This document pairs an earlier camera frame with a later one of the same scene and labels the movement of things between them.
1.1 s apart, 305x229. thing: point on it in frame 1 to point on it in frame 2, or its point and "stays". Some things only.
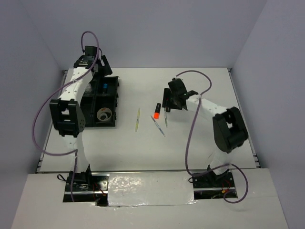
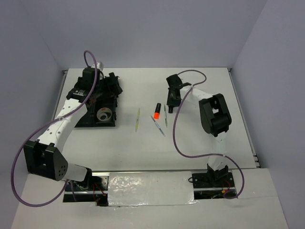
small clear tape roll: x=103 y=114 stays
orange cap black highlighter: x=157 y=111 stays
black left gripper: x=105 y=69 to x=114 y=89
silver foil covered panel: x=150 y=189 stays
